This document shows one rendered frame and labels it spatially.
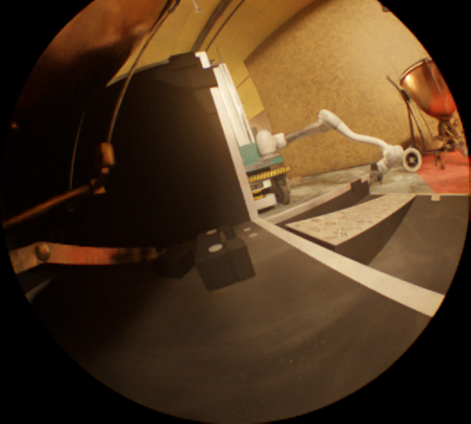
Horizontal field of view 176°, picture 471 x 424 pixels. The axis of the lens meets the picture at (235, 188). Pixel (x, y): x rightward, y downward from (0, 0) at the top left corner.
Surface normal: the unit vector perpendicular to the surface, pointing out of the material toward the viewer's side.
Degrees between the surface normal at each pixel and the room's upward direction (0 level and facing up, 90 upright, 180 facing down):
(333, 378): 0
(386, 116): 90
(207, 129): 90
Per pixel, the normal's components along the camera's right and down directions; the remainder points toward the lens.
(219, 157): 0.21, 0.00
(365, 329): -0.29, -0.95
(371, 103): -0.79, 0.27
